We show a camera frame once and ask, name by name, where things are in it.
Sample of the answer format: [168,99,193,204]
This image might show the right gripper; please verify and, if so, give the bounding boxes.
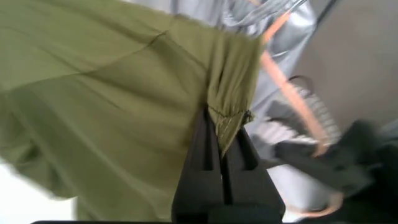
[275,119,398,222]

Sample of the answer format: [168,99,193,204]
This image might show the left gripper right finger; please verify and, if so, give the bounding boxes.
[223,127,286,222]

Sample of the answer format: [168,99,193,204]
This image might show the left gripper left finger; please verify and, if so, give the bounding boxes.
[171,107,224,222]

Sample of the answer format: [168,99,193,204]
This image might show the green long-sleeved shirt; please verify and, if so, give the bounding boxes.
[0,0,264,222]

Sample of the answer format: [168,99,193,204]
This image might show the pale grey shorts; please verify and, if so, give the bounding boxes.
[129,0,343,215]

